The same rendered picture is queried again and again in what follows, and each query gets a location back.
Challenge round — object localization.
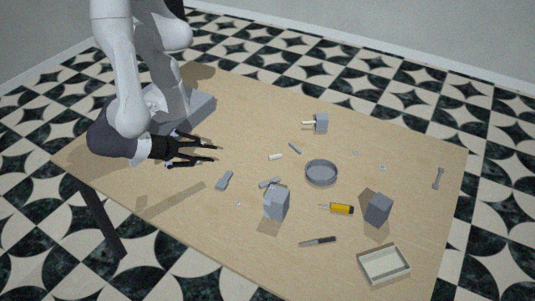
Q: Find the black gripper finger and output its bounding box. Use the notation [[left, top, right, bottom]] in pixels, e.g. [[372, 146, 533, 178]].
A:
[[170, 128, 217, 149], [165, 151, 214, 170]]

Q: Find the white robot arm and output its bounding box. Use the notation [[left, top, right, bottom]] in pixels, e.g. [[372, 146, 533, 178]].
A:
[[86, 0, 193, 167]]

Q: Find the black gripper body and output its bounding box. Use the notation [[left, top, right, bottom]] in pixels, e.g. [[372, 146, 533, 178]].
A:
[[147, 134, 179, 161]]

